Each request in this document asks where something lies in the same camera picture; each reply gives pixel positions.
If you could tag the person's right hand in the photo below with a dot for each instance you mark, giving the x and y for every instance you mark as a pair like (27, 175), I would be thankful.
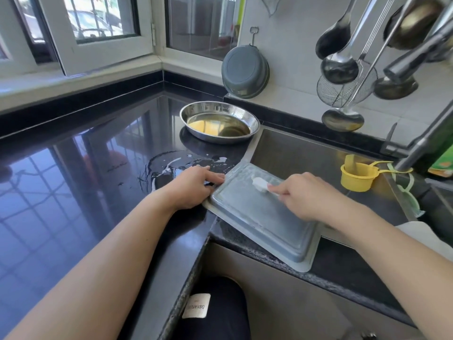
(308, 198)

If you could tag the person's left hand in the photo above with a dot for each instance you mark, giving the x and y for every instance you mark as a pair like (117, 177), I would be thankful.
(191, 187)

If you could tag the rectangular steel tray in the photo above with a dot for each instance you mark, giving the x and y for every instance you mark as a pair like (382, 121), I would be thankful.
(262, 216)

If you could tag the white cleaning brush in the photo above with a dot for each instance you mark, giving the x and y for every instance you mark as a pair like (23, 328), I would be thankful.
(260, 184)

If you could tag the person's right forearm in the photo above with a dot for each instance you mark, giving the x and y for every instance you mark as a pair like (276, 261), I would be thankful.
(396, 272)

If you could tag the person's left forearm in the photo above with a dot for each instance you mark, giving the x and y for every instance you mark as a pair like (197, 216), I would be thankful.
(85, 279)

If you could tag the stainless steel sink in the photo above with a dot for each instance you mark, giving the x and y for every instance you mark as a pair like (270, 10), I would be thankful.
(311, 159)

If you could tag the yellow hanging sink cup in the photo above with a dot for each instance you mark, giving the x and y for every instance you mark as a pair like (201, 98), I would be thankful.
(359, 178)

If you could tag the round steel basin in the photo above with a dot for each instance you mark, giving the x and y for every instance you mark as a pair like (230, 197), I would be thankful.
(219, 122)

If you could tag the green hanging sponge holder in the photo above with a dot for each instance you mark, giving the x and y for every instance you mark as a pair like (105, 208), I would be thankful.
(410, 198)

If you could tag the white dish rag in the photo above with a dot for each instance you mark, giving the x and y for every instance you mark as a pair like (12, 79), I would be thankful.
(428, 237)

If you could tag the grey hanging basin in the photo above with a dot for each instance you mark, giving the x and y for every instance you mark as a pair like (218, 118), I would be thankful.
(244, 70)

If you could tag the steel soup ladle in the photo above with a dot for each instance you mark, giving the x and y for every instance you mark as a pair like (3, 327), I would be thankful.
(340, 69)

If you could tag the green dish soap bottle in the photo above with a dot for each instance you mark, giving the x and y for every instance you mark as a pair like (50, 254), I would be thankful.
(442, 163)

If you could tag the hanging steel ladles and skimmer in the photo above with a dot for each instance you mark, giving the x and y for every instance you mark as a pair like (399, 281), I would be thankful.
(331, 42)

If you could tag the steel gooseneck faucet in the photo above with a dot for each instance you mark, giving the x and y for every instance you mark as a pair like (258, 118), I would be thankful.
(425, 60)

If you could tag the white hanging cloth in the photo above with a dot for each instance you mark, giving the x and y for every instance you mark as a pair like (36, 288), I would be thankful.
(270, 3)

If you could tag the steel wall hook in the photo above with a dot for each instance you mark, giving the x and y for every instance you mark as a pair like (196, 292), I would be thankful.
(253, 35)

